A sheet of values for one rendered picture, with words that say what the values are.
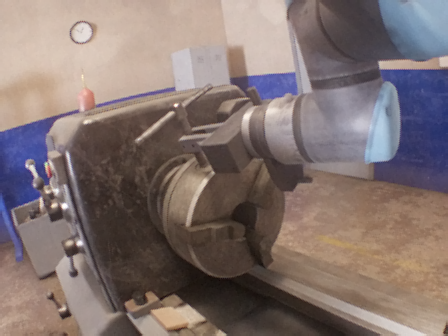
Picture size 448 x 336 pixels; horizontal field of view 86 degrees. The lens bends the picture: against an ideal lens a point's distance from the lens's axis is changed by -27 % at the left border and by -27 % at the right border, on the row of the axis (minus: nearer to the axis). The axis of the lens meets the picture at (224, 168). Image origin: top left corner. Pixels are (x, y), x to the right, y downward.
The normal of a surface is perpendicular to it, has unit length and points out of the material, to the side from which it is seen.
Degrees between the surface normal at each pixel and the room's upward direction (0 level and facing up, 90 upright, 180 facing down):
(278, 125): 71
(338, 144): 109
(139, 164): 90
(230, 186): 90
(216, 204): 90
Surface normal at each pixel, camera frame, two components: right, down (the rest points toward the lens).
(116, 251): 0.62, 0.14
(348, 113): -0.43, 0.39
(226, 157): -0.56, 0.59
